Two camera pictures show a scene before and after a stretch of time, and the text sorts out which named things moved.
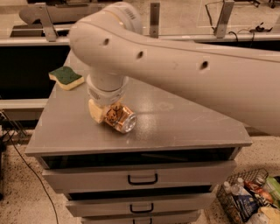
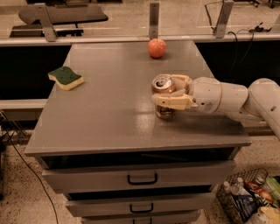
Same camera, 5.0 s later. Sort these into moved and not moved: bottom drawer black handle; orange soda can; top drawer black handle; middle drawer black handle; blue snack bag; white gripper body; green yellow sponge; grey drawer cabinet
Moved: white gripper body; orange soda can
Not moved: middle drawer black handle; top drawer black handle; bottom drawer black handle; green yellow sponge; grey drawer cabinet; blue snack bag
